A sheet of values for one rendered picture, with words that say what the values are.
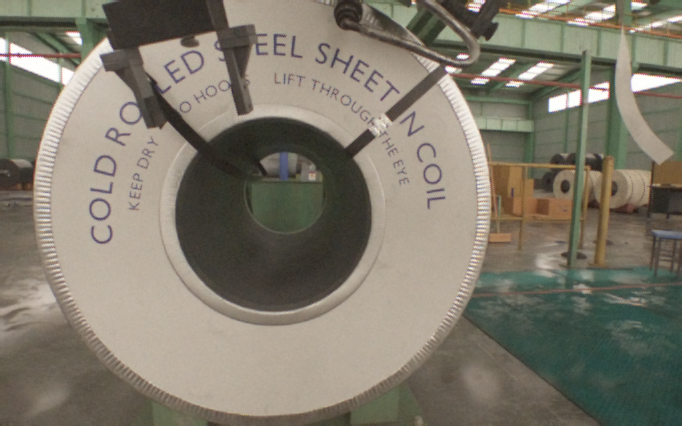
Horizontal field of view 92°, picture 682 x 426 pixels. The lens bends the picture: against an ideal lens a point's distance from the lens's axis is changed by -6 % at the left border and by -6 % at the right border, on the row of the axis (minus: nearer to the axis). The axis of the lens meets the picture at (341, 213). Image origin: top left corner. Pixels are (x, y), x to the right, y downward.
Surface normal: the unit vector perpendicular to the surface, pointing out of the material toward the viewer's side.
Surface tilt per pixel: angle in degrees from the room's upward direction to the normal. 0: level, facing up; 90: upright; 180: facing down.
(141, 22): 114
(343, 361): 90
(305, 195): 90
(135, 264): 90
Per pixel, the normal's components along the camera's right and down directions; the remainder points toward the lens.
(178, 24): -0.09, 0.49
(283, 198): 0.14, 0.11
